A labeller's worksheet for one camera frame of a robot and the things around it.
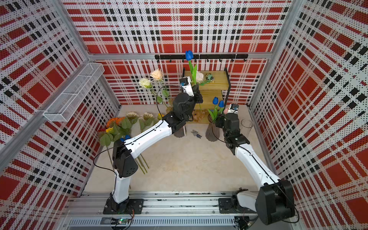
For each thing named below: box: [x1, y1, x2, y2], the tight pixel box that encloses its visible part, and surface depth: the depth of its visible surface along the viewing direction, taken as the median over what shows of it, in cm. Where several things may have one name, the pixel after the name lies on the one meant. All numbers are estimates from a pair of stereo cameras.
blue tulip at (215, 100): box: [212, 96, 219, 105], surface depth 85 cm
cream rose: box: [150, 68, 170, 98], surface depth 78 cm
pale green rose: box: [138, 78, 168, 108], surface depth 81 cm
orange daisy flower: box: [106, 116, 126, 128], surface depth 106 cm
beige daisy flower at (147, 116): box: [143, 112, 154, 121], surface depth 110 cm
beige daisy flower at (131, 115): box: [126, 111, 138, 124], surface depth 111 cm
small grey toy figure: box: [190, 129, 203, 139], surface depth 103 cm
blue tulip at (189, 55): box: [185, 50, 198, 85], surface depth 65 cm
